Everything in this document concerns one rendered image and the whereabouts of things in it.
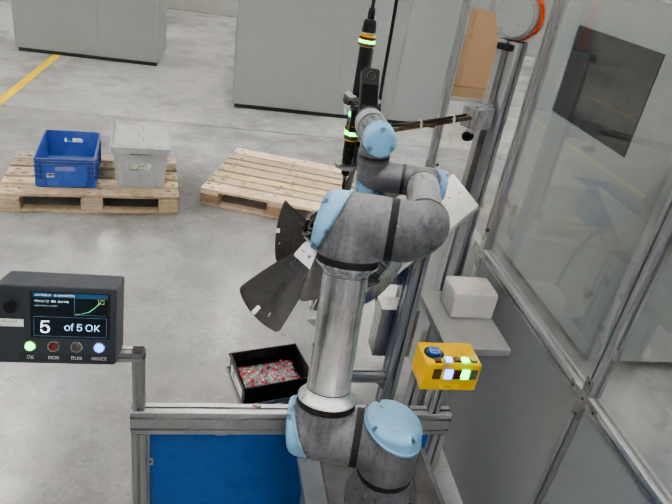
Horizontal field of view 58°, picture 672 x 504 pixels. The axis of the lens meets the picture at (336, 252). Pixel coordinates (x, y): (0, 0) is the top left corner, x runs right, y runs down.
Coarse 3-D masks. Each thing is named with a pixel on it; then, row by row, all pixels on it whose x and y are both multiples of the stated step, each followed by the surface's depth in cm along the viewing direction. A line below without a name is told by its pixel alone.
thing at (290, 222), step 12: (288, 204) 217; (288, 216) 215; (300, 216) 207; (288, 228) 214; (300, 228) 207; (276, 240) 222; (288, 240) 215; (300, 240) 209; (276, 252) 222; (288, 252) 216
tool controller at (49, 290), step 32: (0, 288) 133; (32, 288) 134; (64, 288) 136; (96, 288) 137; (0, 320) 135; (32, 320) 136; (64, 320) 137; (96, 320) 139; (0, 352) 137; (32, 352) 138; (64, 352) 139
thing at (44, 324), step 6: (36, 318) 136; (42, 318) 136; (48, 318) 137; (54, 318) 137; (36, 324) 136; (42, 324) 137; (48, 324) 137; (54, 324) 137; (36, 330) 137; (42, 330) 137; (48, 330) 137; (54, 330) 138; (48, 336) 138; (54, 336) 138
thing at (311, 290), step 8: (312, 264) 177; (312, 272) 173; (320, 272) 173; (312, 280) 170; (320, 280) 170; (368, 280) 167; (376, 280) 167; (304, 288) 169; (312, 288) 168; (320, 288) 167; (304, 296) 166; (312, 296) 165
